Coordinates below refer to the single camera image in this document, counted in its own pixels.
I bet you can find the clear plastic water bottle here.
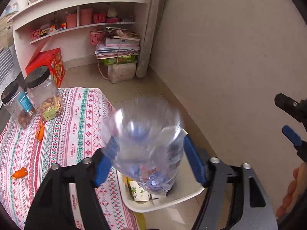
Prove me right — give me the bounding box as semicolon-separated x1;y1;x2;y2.
99;97;186;196

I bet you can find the white plastic trash bin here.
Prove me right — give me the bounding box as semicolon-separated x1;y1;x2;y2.
115;129;204;213

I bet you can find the person's right hand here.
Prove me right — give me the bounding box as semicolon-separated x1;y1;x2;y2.
276;163;306;218

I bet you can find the orange snack wrapper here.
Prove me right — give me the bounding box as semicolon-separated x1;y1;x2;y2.
35;121;45;142

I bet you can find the patterned pink tablecloth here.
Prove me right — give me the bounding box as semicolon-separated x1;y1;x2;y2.
0;87;141;230

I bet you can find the orange peel piece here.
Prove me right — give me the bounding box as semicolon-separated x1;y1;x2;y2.
11;167;28;180

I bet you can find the nut jar with green label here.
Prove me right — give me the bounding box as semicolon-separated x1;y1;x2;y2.
25;65;63;121

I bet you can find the nut jar with blue label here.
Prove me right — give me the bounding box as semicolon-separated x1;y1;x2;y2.
1;81;36;129

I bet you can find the stack of papers and bags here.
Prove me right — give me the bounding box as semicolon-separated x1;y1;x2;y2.
95;27;140;84

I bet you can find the red cardboard box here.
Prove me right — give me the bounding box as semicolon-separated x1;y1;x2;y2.
26;48;65;88

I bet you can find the grey sofa with striped cover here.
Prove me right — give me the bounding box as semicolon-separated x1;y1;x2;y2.
0;45;21;94

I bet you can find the white wall shelf unit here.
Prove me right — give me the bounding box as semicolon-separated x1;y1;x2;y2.
11;0;159;77

